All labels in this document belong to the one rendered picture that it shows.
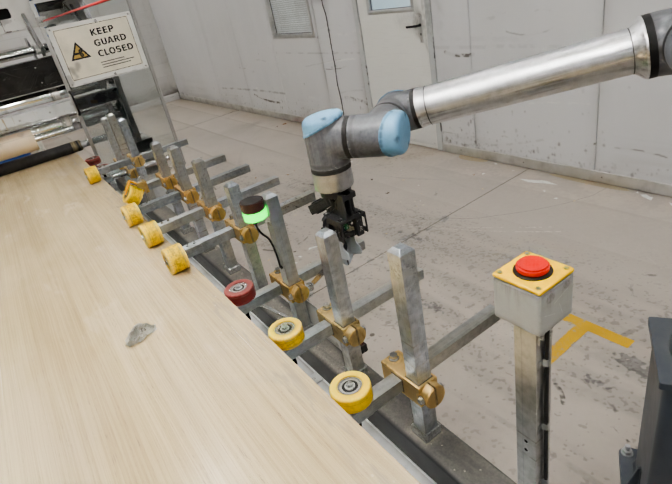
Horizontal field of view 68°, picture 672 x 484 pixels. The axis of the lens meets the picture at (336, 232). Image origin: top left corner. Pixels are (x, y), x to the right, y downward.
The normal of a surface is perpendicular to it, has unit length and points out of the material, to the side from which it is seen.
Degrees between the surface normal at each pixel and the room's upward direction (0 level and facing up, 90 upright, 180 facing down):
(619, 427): 0
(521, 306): 90
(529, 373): 90
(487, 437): 0
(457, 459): 0
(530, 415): 90
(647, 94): 90
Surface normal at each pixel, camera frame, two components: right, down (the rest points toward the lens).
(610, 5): -0.78, 0.41
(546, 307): 0.57, 0.29
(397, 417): -0.18, -0.87
